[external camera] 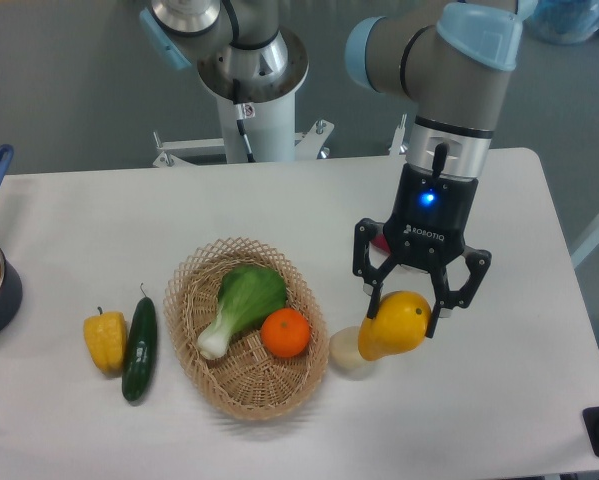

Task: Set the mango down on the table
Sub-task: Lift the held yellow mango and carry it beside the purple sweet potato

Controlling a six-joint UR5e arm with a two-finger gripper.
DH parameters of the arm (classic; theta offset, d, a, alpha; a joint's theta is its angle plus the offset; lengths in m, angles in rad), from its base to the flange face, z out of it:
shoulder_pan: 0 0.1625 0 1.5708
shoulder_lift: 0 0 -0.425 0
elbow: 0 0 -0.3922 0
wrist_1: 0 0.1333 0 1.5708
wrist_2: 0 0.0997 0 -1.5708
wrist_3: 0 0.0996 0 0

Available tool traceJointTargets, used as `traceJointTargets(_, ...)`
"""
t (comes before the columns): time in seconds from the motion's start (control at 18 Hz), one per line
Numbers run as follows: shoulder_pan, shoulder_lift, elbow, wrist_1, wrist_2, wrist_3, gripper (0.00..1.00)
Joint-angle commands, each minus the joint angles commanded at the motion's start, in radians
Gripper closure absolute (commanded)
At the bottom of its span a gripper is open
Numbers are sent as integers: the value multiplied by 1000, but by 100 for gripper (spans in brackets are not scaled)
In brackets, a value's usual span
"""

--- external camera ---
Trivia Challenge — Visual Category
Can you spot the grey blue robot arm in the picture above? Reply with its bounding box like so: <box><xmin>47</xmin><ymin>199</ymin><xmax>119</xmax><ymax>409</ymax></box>
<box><xmin>140</xmin><ymin>1</ymin><xmax>535</xmax><ymax>319</ymax></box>

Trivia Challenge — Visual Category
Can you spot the white garlic bulb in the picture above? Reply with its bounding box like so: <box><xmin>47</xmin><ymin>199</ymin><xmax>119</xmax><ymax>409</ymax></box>
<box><xmin>329</xmin><ymin>326</ymin><xmax>372</xmax><ymax>372</ymax></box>

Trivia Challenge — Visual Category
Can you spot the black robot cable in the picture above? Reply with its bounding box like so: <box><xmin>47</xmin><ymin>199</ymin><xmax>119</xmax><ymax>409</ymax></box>
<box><xmin>220</xmin><ymin>0</ymin><xmax>257</xmax><ymax>164</ymax></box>

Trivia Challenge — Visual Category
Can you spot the red white object behind gripper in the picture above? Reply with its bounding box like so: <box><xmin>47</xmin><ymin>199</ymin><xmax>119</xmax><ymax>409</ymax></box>
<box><xmin>371</xmin><ymin>234</ymin><xmax>391</xmax><ymax>256</ymax></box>

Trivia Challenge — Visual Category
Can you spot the yellow bell pepper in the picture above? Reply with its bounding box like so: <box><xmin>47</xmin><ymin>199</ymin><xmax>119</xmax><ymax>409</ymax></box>
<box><xmin>83</xmin><ymin>307</ymin><xmax>127</xmax><ymax>376</ymax></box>

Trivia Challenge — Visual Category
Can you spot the dark green cucumber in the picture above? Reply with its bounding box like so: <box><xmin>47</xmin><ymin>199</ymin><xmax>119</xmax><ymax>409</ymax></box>
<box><xmin>122</xmin><ymin>285</ymin><xmax>158</xmax><ymax>404</ymax></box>

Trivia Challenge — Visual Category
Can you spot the green bok choy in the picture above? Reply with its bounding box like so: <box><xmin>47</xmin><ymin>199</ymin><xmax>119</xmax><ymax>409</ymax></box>
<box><xmin>197</xmin><ymin>264</ymin><xmax>287</xmax><ymax>360</ymax></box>

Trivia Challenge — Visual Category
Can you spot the woven wicker basket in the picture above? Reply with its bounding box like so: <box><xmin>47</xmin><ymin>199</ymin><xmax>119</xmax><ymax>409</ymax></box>
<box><xmin>164</xmin><ymin>237</ymin><xmax>328</xmax><ymax>420</ymax></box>

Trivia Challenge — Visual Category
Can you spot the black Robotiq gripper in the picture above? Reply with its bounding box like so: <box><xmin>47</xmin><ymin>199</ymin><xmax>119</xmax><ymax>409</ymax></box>
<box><xmin>351</xmin><ymin>163</ymin><xmax>493</xmax><ymax>339</ymax></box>

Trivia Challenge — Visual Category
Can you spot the yellow orange mango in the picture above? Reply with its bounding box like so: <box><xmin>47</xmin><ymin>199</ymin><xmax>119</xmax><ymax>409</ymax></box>
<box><xmin>357</xmin><ymin>291</ymin><xmax>431</xmax><ymax>361</ymax></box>

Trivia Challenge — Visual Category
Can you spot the orange tangerine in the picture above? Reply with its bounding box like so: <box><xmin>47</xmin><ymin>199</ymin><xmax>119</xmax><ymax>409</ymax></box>
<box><xmin>260</xmin><ymin>308</ymin><xmax>311</xmax><ymax>358</ymax></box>

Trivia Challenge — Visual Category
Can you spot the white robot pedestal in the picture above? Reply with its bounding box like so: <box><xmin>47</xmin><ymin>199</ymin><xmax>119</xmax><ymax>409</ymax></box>
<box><xmin>152</xmin><ymin>95</ymin><xmax>334</xmax><ymax>168</ymax></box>

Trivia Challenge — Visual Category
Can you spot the blue plastic bag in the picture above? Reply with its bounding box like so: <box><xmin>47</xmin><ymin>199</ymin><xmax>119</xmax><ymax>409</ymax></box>
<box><xmin>526</xmin><ymin>1</ymin><xmax>599</xmax><ymax>45</ymax></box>

